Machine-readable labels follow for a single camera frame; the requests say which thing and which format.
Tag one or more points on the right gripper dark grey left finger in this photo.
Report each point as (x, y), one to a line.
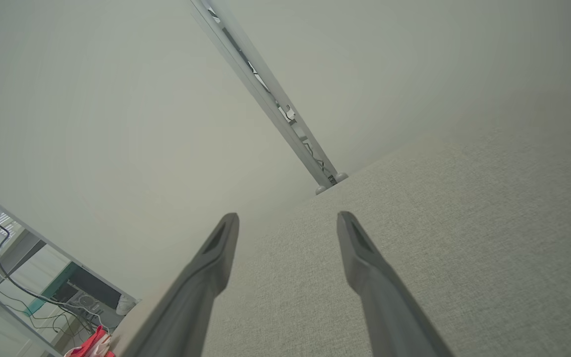
(191, 307)

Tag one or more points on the grey table leg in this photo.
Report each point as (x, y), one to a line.
(20, 253)

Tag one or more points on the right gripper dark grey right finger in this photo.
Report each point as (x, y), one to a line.
(389, 317)

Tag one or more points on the red jersey with number print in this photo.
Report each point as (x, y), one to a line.
(92, 347)

